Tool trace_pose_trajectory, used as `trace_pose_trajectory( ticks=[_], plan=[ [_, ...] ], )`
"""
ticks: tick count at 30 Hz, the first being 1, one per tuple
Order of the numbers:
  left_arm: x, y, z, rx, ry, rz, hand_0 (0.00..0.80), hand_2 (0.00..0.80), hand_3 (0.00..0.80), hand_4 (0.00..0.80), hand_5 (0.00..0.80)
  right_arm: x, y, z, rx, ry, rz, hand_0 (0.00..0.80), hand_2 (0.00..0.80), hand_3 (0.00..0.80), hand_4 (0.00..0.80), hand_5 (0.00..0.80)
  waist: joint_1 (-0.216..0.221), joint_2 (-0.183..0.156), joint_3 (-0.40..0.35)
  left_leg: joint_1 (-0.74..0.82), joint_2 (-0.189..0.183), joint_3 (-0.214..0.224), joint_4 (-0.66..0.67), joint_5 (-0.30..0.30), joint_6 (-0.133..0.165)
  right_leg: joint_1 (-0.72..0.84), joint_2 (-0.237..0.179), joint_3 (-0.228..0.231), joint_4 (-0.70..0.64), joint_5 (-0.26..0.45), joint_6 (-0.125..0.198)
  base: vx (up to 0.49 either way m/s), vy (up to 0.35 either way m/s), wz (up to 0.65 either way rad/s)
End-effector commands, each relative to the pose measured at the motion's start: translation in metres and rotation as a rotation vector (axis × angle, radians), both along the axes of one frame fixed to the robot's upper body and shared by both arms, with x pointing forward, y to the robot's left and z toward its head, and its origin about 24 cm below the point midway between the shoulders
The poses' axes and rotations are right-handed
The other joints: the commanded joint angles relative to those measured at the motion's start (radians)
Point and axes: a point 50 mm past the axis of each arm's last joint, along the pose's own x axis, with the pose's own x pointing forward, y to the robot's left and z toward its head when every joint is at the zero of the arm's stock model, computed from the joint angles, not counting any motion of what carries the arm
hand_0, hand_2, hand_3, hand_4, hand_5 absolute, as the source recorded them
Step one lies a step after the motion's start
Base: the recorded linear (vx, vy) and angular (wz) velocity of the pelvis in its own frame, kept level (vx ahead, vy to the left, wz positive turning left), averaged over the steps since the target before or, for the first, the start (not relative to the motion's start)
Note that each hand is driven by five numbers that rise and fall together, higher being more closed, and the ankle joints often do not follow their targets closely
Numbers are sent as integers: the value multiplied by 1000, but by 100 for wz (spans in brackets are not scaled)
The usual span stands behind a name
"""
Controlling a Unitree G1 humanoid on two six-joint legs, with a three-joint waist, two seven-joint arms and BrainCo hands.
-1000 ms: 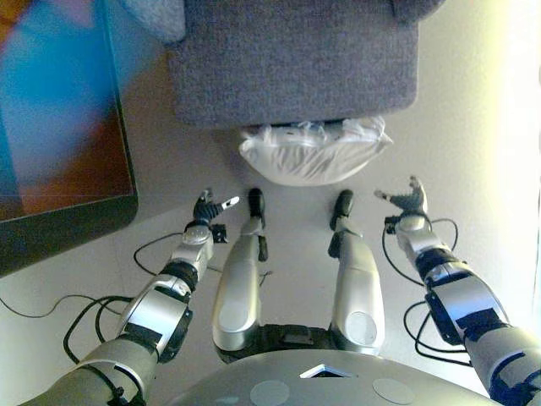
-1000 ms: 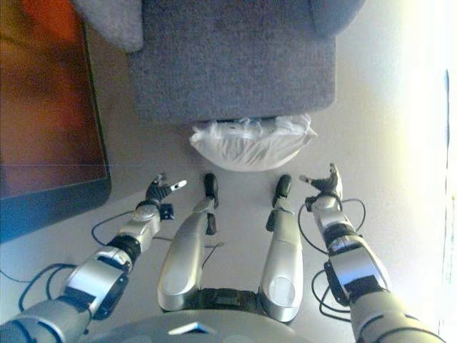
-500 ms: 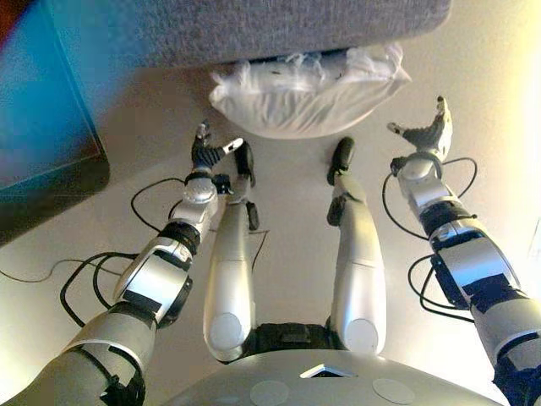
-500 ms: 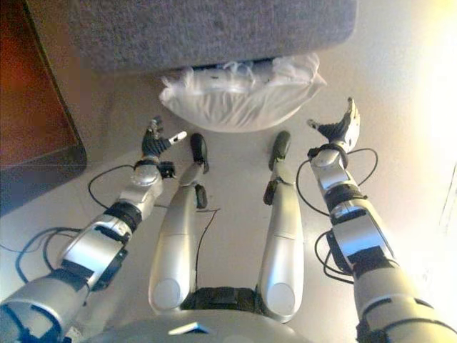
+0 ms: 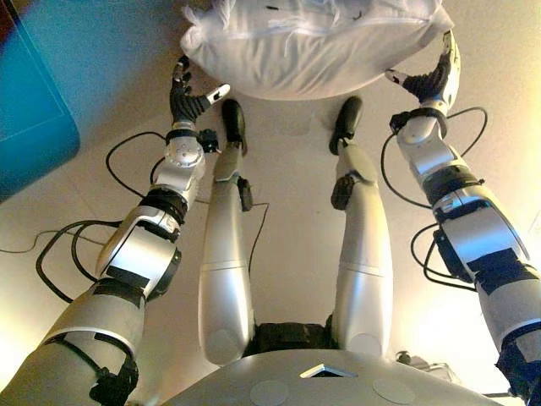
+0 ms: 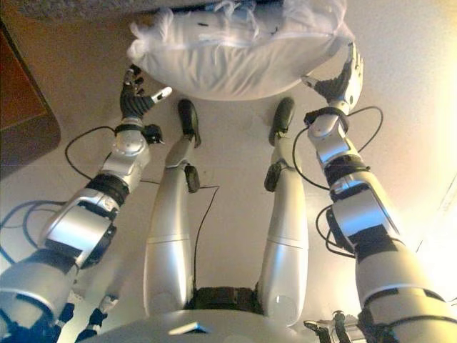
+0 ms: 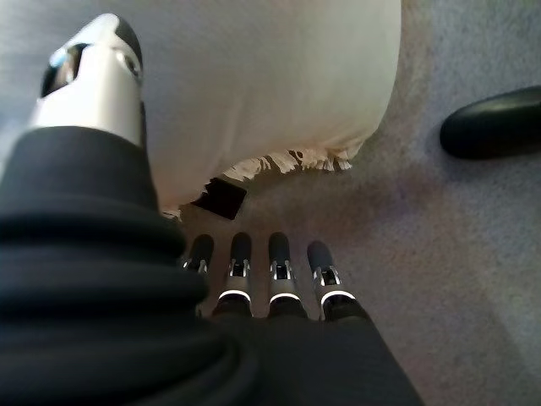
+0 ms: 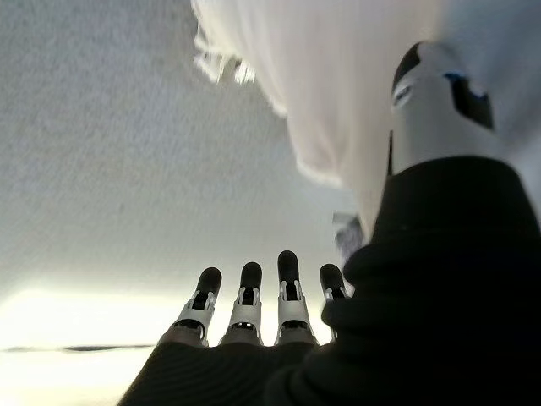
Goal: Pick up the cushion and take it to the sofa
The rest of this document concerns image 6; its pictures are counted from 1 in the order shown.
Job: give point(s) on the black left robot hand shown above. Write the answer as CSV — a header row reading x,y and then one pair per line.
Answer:
x,y
134,101

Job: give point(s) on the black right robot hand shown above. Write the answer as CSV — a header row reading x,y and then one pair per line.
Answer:
x,y
339,85

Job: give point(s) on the white fringed cushion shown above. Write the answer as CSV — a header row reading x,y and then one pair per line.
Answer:
x,y
235,60

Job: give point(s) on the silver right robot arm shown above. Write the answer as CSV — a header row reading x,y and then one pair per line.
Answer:
x,y
371,221

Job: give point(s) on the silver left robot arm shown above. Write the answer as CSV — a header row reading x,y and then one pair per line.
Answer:
x,y
78,228

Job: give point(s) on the grey fabric tub armchair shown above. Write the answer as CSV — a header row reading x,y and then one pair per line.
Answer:
x,y
107,8

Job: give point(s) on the dark glossy cabinet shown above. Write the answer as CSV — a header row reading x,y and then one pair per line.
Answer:
x,y
25,118

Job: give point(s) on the silver robot torso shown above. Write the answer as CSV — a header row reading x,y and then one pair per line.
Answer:
x,y
193,328

